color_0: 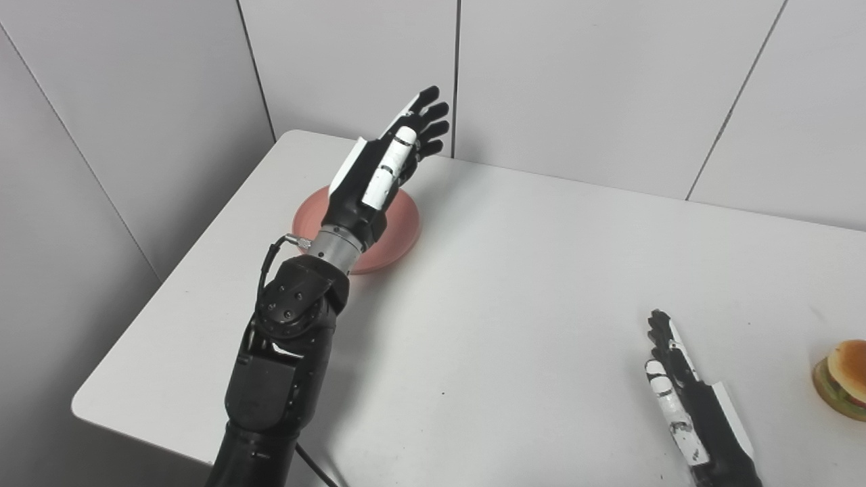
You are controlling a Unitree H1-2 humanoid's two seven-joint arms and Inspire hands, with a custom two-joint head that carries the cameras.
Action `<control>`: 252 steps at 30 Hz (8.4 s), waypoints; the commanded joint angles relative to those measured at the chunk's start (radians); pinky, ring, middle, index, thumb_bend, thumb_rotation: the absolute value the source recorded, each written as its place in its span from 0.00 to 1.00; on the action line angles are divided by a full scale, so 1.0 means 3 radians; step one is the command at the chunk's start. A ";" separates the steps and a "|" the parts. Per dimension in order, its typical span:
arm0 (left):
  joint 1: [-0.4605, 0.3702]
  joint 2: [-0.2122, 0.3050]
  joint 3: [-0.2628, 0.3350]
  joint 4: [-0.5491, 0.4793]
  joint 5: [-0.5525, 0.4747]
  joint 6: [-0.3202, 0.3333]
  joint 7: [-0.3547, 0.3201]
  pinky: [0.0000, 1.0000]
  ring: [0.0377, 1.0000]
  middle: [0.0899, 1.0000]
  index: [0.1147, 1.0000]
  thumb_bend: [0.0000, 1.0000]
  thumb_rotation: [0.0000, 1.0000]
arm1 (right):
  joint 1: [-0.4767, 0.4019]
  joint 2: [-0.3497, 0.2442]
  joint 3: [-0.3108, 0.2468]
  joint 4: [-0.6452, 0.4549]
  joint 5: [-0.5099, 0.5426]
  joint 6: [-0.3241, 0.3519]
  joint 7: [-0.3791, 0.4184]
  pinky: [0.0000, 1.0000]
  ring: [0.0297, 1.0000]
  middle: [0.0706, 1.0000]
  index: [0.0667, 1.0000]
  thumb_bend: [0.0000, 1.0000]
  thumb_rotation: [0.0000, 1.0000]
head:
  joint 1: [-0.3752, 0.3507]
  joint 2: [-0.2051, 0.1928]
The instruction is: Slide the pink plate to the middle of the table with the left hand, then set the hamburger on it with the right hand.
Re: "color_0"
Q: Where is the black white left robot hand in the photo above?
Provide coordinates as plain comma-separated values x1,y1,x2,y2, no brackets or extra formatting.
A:
321,85,451,251

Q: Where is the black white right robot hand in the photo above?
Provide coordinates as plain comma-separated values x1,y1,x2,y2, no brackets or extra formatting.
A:
645,309,764,487

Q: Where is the pink round plate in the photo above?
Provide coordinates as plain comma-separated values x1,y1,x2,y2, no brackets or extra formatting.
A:
292,186,421,275

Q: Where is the toy hamburger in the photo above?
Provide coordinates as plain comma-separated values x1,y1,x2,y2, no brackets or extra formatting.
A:
813,340,866,423

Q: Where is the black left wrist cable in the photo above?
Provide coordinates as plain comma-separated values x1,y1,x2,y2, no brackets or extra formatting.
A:
256,233,312,319

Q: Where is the thin black hanging cable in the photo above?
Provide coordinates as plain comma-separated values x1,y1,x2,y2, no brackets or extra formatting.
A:
296,443,339,487

